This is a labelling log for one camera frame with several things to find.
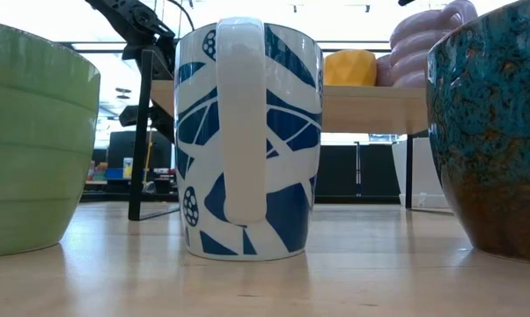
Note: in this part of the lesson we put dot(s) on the purple ribbed mug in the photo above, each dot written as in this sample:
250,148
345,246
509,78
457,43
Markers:
423,48

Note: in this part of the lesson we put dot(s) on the white blue patterned mug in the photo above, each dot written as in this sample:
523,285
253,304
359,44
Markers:
243,132

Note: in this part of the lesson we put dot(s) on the yellow faceted mug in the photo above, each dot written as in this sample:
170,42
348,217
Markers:
351,68

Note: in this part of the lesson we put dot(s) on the green ribbed mug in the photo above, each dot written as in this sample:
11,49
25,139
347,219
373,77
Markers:
27,154

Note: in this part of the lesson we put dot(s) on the teal brown glazed mug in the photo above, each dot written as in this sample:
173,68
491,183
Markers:
489,132

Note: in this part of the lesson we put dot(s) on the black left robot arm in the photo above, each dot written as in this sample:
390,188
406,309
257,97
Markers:
137,19

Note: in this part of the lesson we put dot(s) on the black monitor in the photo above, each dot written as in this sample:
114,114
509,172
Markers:
119,147

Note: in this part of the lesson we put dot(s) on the blue storage bin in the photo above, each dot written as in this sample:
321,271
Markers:
112,173

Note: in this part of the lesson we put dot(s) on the wooden shelf black legs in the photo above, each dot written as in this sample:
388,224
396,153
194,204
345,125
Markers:
370,110

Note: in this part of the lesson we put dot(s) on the black cabinet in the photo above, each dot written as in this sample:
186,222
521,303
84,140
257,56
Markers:
340,176

